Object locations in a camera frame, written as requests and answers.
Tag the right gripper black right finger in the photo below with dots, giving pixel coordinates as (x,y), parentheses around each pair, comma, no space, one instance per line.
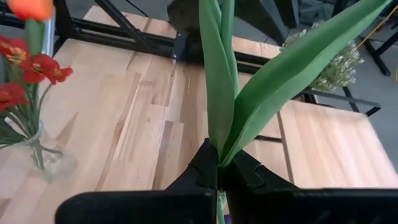
(264,202)

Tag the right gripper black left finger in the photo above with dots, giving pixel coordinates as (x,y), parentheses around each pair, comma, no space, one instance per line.
(192,186)

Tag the dark red artificial tulip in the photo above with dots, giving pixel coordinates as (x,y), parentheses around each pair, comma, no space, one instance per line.
(220,93)

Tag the clear glass vase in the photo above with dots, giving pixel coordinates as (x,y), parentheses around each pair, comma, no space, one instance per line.
(59,165)

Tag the red artificial flower bunch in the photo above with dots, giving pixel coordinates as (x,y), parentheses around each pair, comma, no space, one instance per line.
(38,67)

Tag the orange artificial tulip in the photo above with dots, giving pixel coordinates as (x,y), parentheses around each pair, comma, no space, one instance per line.
(31,7)

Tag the wooden shelf with black legs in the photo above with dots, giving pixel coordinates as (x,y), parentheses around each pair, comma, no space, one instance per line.
(335,146)

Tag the potted green white-flowered plant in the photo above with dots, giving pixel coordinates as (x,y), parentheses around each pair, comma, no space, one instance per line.
(335,68)

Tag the black aluminium table frame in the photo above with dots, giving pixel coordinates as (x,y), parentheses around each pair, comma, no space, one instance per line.
(121,21)

